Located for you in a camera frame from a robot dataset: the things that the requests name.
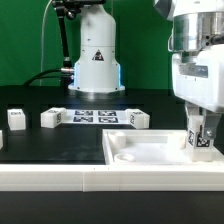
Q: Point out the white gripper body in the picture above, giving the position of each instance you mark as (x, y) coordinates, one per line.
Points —
(201, 82)

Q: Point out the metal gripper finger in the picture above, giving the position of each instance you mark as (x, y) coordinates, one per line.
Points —
(211, 121)
(194, 118)

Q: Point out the white square table top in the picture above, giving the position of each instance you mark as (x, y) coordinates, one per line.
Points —
(153, 147)

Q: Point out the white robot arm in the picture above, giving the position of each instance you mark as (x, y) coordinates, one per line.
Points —
(196, 44)

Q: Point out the fiducial marker sheet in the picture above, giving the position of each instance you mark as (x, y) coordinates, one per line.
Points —
(113, 117)

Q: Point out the white left fence piece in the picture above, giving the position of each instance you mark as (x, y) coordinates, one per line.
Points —
(1, 139)

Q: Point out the white front fence rail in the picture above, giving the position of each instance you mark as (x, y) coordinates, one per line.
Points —
(89, 178)

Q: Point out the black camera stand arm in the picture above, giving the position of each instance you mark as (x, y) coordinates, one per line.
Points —
(69, 9)

